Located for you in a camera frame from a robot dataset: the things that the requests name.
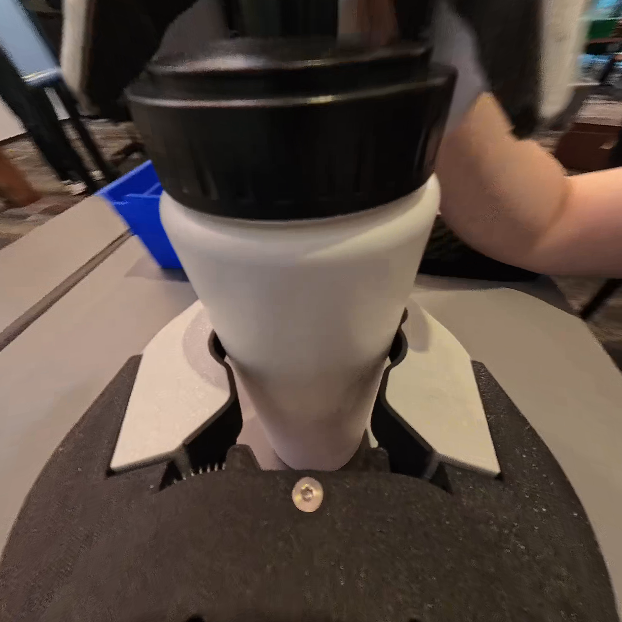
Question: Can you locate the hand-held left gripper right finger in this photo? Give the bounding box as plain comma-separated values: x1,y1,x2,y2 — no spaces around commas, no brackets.
370,301,502,491

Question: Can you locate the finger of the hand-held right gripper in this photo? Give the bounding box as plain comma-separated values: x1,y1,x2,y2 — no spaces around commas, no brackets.
60,0,162,124
480,0,585,140

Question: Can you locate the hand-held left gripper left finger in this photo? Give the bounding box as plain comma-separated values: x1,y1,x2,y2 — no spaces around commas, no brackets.
108,300,244,489

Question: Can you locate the white plastic bottle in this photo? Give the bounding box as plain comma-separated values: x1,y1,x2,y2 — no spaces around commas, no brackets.
159,175,442,471

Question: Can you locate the blue plastic bin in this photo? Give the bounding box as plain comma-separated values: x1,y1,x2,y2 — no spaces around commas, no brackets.
95,160,183,269

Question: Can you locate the black bottle lid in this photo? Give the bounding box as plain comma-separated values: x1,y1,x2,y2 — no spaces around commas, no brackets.
125,0,458,222

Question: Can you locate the person's right forearm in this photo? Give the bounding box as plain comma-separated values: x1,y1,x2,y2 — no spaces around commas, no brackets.
435,92,622,278

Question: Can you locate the black framed sign easel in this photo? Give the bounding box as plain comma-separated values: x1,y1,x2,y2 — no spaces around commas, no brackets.
0,0,117,195

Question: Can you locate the black office chair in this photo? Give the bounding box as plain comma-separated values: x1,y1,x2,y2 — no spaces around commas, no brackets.
578,277,622,321

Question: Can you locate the wooden post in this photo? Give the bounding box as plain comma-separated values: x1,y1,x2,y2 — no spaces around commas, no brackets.
0,146,42,207

